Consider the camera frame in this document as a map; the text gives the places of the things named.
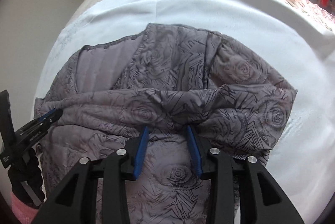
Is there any grey rose-patterned quilted jacket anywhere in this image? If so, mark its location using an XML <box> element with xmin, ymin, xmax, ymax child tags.
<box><xmin>35</xmin><ymin>23</ymin><xmax>296</xmax><ymax>223</ymax></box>

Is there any pink left sleeve forearm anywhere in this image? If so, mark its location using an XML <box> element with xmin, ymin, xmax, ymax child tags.
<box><xmin>11</xmin><ymin>188</ymin><xmax>39</xmax><ymax>224</ymax></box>

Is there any left hand black glove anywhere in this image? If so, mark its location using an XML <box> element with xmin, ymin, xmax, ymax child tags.
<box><xmin>8</xmin><ymin>148</ymin><xmax>45</xmax><ymax>209</ymax></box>

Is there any white bed sheet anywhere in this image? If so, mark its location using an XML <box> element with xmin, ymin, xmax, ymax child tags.
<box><xmin>35</xmin><ymin>0</ymin><xmax>334</xmax><ymax>223</ymax></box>

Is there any floral pink bedspread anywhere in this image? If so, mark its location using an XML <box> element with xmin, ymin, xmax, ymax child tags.
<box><xmin>283</xmin><ymin>0</ymin><xmax>334</xmax><ymax>33</ymax></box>

